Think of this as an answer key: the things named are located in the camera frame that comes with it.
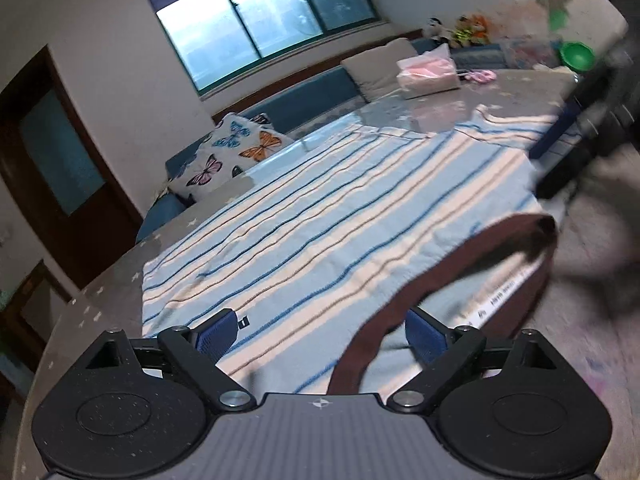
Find blue striped knit garment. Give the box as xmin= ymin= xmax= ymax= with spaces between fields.
xmin=142 ymin=105 xmax=565 ymax=396

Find green plastic bowl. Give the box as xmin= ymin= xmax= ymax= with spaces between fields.
xmin=559 ymin=41 xmax=596 ymax=73

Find pink hair scrunchie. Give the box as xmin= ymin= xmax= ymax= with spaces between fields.
xmin=463 ymin=70 xmax=497 ymax=84

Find blue sofa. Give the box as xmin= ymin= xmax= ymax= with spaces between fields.
xmin=134 ymin=34 xmax=507 ymax=246

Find colourful plush toys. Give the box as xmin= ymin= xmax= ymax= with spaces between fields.
xmin=449 ymin=14 xmax=491 ymax=48

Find pink tissue pack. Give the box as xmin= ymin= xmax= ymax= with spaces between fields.
xmin=396 ymin=44 xmax=460 ymax=99

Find panda plush toy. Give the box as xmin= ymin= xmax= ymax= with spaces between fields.
xmin=424 ymin=18 xmax=449 ymax=44

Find butterfly print pillow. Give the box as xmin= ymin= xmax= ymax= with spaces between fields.
xmin=168 ymin=114 xmax=293 ymax=202

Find dark wooden door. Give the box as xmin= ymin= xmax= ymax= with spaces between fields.
xmin=1 ymin=48 xmax=142 ymax=288

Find beige cushion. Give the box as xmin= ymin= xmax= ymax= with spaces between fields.
xmin=341 ymin=38 xmax=418 ymax=102

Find green framed window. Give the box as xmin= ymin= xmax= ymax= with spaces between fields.
xmin=149 ymin=0 xmax=378 ymax=94

